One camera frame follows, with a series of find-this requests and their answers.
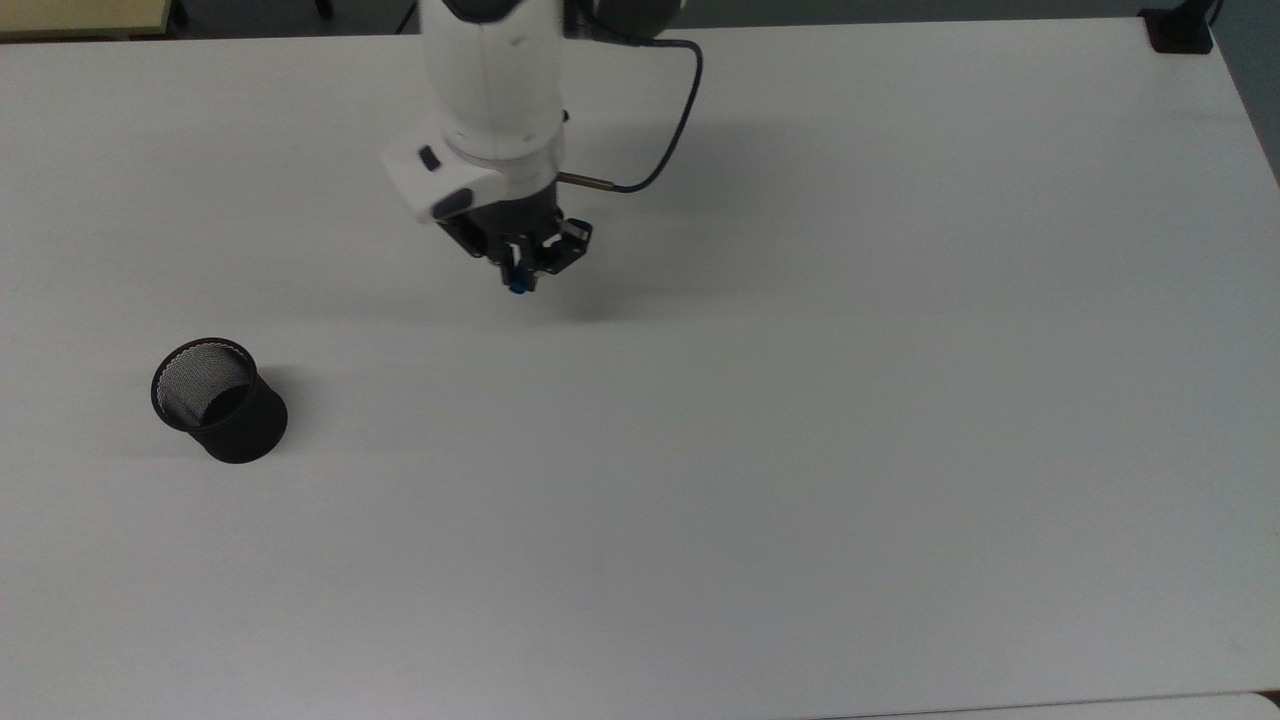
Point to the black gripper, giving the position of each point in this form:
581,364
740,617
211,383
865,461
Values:
515,212

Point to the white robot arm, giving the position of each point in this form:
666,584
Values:
495,90

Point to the black mesh pen cup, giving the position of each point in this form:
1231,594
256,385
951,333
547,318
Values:
235,420

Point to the yellow wooden table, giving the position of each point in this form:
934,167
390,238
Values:
70,15

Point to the black corner table clamp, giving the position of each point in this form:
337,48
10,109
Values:
1180,28

